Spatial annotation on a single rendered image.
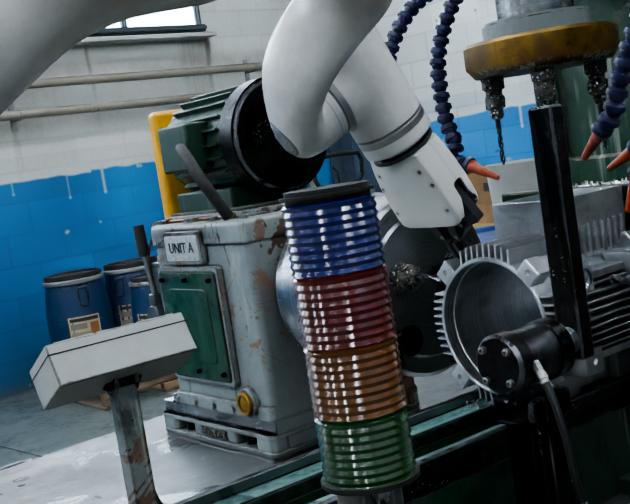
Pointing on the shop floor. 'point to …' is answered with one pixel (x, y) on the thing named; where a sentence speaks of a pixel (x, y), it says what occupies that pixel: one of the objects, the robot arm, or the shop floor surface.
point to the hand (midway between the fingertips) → (465, 247)
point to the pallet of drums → (100, 309)
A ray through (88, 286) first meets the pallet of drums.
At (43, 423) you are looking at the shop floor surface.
